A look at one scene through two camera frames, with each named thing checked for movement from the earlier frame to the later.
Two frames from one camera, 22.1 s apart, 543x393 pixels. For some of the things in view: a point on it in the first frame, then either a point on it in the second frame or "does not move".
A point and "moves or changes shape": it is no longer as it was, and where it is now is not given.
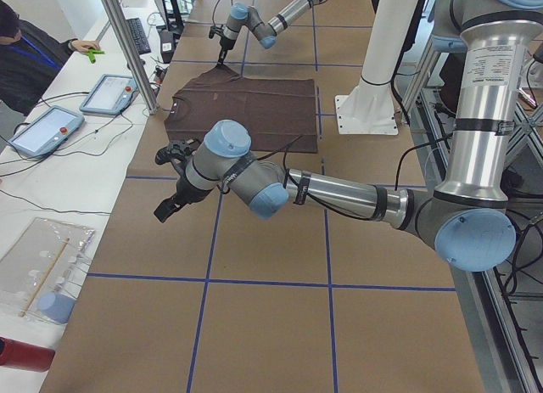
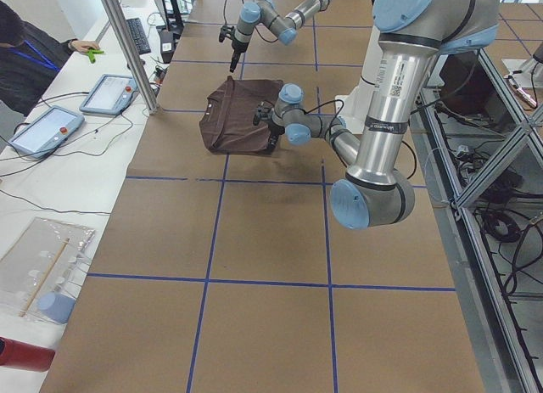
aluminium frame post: (130, 45) does not move
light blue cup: (56, 306) does not move
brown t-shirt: (280, 115) moves or changes shape
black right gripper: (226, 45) → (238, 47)
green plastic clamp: (92, 53) does not move
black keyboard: (139, 36) does not move
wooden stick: (41, 279) does not move
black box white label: (167, 45) does not move
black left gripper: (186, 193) → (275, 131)
